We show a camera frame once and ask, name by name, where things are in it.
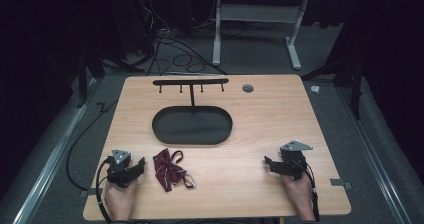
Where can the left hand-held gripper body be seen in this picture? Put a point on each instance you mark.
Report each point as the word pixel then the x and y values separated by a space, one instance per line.
pixel 119 170

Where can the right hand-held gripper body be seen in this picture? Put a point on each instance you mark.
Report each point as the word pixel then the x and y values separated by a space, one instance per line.
pixel 292 160

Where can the dark red striped bow tie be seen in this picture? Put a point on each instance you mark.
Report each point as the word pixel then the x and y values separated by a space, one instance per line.
pixel 170 170

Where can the black hook rack with tray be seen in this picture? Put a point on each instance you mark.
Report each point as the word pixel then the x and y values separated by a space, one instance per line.
pixel 191 125

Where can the person's left hand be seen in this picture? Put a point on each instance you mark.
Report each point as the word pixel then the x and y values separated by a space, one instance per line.
pixel 119 199

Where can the person's right hand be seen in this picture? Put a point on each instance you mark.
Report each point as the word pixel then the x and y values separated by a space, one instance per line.
pixel 298 194

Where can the grey tape strip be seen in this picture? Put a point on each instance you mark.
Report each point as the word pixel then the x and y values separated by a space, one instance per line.
pixel 89 192
pixel 340 183

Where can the white paper scrap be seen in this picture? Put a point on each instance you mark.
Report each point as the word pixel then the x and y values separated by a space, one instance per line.
pixel 315 89

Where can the grey round table grommet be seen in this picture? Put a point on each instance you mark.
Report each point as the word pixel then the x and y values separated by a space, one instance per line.
pixel 248 88

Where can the black metal stand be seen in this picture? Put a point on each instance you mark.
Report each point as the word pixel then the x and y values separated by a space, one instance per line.
pixel 82 80
pixel 356 84

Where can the silver floor rail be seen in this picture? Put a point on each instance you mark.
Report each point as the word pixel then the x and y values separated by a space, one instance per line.
pixel 373 150
pixel 53 164

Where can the white metal desk frame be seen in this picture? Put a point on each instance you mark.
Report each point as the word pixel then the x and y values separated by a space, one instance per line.
pixel 256 13

